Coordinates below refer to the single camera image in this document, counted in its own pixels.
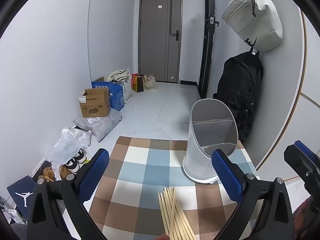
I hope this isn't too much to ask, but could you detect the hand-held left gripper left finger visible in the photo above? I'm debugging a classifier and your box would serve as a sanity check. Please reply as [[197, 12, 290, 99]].
[[26, 148, 110, 240]]

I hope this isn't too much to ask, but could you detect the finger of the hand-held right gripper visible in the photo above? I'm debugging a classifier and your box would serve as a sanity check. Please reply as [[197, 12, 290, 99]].
[[284, 140, 320, 198]]

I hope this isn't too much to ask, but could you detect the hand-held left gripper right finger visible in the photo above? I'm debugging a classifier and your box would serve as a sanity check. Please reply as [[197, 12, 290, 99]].
[[211, 149, 295, 240]]

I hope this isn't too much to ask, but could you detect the white plastic utensil holder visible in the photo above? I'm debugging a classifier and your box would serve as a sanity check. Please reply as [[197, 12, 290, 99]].
[[182, 99, 238, 184]]

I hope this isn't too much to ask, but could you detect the bundle of wooden chopsticks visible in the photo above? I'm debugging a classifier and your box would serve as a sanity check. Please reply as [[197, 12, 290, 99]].
[[157, 187, 195, 240]]

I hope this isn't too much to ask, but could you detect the person's right hand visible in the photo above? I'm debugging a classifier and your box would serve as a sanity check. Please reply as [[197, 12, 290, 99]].
[[293, 200, 313, 240]]

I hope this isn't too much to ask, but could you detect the white black sneaker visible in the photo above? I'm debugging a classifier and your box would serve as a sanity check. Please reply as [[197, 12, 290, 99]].
[[75, 149, 87, 164], [66, 156, 80, 173]]

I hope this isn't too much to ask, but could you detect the tan boot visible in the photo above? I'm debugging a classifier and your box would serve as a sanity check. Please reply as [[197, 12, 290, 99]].
[[59, 164, 73, 180], [37, 166, 57, 183]]

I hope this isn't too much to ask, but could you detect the crumpled clear plastic bag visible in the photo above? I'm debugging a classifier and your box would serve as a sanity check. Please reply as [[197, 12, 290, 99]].
[[47, 127, 93, 173]]

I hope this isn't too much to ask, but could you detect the checkered tablecloth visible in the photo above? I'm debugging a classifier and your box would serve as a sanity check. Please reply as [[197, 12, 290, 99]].
[[82, 136, 265, 240]]

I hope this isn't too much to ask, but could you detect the white gold-trimmed cabinet panel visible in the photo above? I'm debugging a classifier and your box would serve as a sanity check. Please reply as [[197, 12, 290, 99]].
[[255, 7, 320, 180]]

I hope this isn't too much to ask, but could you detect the grey courier bag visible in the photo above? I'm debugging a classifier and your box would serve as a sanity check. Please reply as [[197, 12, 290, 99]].
[[74, 110, 122, 142]]

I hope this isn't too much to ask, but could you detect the brown cardboard box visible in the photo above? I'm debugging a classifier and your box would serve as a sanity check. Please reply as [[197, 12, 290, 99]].
[[79, 87, 111, 118]]

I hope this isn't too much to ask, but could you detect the navy shoe box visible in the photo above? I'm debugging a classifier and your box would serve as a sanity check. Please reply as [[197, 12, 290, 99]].
[[7, 175, 37, 208]]

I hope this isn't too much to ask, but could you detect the blue cardboard box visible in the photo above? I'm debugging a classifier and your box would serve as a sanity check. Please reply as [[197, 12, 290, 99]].
[[91, 77, 125, 112]]

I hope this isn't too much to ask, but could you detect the black backpack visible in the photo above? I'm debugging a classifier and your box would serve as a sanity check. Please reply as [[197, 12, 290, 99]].
[[213, 51, 264, 140]]

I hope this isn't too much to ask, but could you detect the white plastic bag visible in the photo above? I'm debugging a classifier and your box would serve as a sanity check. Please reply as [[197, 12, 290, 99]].
[[117, 79, 133, 104]]

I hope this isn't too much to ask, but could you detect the brown paper bag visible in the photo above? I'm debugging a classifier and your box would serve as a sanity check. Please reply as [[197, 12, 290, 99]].
[[132, 75, 145, 93]]

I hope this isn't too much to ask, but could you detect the beige folded cloth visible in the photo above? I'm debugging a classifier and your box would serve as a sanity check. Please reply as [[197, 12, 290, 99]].
[[106, 69, 130, 82]]

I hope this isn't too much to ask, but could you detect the cream plastic shopping bag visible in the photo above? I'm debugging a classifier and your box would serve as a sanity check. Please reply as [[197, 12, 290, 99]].
[[144, 74, 158, 90]]

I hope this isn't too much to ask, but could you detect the black door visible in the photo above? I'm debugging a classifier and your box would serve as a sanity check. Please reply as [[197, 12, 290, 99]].
[[197, 0, 217, 99]]

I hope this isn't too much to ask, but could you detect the beige hanging bag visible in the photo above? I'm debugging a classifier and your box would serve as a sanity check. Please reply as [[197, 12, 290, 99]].
[[221, 0, 283, 52]]

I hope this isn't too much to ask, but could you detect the grey entrance door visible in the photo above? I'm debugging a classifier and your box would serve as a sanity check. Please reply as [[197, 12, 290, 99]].
[[139, 0, 182, 83]]

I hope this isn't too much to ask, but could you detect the white device with cables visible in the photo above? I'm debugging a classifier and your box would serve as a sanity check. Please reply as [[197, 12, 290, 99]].
[[0, 197, 25, 227]]

